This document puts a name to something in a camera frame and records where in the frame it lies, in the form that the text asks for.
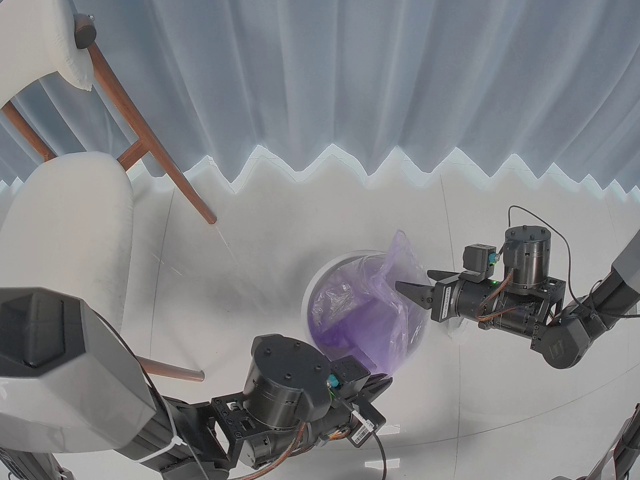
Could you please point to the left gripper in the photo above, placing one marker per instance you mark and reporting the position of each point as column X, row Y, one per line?
column 362, row 420

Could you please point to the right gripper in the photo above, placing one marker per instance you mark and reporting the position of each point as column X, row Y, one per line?
column 467, row 300

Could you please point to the purple plastic bag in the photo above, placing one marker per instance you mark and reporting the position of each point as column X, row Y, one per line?
column 350, row 318

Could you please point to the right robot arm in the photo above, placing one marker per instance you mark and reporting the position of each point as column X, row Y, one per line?
column 530, row 258

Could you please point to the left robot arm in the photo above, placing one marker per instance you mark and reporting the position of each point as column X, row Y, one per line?
column 75, row 368

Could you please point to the white trash bin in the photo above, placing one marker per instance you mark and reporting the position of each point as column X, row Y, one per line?
column 417, row 340

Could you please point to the crumpled white paper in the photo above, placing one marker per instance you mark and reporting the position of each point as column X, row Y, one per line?
column 457, row 332

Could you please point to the pale blue curtain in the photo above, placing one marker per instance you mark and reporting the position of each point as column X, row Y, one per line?
column 350, row 68

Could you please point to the white cushioned wooden chair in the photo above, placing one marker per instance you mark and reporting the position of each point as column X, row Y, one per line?
column 65, row 218

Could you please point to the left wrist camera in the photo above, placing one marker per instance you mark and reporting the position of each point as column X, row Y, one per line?
column 350, row 375

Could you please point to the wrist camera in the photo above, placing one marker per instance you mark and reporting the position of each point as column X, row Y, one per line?
column 475, row 260
column 350, row 375

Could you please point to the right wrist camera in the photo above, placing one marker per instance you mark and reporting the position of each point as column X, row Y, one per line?
column 475, row 260

